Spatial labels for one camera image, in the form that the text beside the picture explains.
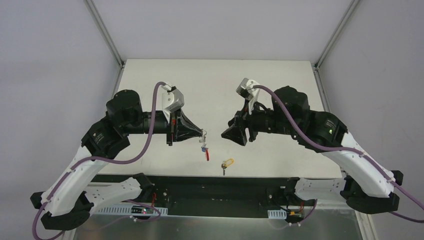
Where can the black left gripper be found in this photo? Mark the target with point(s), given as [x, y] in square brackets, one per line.
[171, 131]

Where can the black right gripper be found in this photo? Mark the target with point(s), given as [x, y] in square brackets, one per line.
[245, 130]

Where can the steel key holder red handle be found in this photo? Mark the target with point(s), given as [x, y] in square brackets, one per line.
[203, 142]

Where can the key with yellow tag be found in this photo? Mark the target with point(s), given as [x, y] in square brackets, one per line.
[225, 164]

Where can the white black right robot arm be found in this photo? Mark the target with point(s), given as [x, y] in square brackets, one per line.
[367, 187]

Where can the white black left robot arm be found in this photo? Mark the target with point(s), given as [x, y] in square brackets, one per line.
[71, 200]

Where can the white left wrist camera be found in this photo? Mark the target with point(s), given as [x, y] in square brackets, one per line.
[171, 100]

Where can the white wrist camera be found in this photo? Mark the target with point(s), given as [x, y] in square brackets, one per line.
[246, 90]
[171, 100]

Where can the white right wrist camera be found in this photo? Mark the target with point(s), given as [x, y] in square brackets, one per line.
[246, 90]

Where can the right white cable duct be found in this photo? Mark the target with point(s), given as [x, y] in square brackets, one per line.
[278, 214]

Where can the white cable duct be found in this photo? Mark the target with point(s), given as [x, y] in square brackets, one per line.
[131, 209]
[278, 214]

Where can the left white cable duct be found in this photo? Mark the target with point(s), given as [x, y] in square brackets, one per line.
[131, 209]

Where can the left aluminium frame post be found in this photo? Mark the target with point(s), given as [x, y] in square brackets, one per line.
[102, 28]

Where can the aluminium frame post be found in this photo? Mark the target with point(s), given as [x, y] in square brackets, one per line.
[102, 28]
[347, 15]

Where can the right aluminium frame post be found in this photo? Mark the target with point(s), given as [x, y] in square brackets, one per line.
[347, 15]

